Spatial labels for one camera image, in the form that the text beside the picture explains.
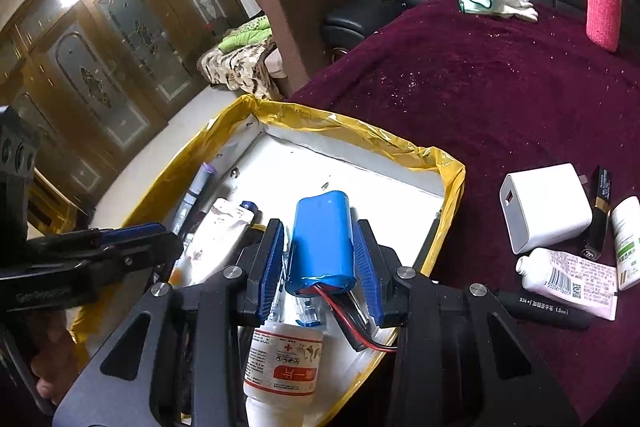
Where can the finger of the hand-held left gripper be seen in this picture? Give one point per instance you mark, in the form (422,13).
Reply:
(130,233)
(150,249)

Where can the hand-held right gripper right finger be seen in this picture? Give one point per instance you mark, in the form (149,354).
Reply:
(367,277)

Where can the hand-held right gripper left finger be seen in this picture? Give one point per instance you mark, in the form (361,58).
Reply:
(270,267)

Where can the blue battery pack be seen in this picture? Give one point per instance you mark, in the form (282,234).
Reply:
(320,237)

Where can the white tray with yellow tape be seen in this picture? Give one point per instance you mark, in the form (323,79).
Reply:
(350,177)

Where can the person's left hand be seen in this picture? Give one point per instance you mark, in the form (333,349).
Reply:
(50,357)

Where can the white cosmetic tube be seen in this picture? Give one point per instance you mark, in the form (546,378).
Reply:
(225,222)

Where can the lavender pen purple cap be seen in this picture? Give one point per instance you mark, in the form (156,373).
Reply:
(197,189)

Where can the white bottle red label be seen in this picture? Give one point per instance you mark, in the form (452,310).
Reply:
(285,367)

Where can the wooden glass-panel doors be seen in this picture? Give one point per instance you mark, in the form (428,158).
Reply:
(100,57)

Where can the black signing pen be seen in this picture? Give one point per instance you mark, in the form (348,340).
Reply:
(545,307)

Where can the white charger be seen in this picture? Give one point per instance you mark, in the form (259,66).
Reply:
(545,207)

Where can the patterned brown blanket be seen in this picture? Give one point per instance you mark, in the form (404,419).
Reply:
(235,67)

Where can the maroon tablecloth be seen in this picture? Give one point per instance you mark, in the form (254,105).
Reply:
(475,107)

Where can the small white bottle pink label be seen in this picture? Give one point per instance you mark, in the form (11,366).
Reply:
(575,282)

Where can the green blanket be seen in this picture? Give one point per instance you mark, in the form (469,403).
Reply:
(245,37)

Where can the black lipstick tube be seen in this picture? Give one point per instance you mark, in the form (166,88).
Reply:
(600,202)

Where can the brown armchair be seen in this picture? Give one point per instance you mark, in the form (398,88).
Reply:
(300,7)

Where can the white bottle green label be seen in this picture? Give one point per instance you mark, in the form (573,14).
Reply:
(627,232)

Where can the white gloves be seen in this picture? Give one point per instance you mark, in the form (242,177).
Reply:
(510,2)

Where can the pink crochet bottle holder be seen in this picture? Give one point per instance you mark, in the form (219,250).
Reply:
(602,17)

